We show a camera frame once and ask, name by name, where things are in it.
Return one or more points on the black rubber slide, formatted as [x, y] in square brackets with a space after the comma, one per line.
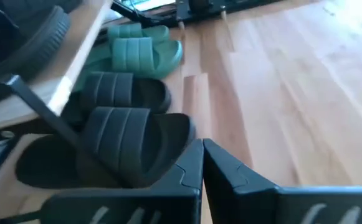
[43, 40]
[115, 90]
[59, 4]
[121, 140]

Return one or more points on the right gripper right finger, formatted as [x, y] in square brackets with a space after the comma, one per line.
[230, 186]

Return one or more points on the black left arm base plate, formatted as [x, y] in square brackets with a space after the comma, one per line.
[205, 13]

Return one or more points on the green rubber slide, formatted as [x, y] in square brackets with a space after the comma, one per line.
[137, 54]
[127, 31]

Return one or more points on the wooden shelf with black frame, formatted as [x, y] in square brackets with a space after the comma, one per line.
[71, 62]

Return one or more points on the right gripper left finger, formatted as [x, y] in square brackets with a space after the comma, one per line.
[187, 180]

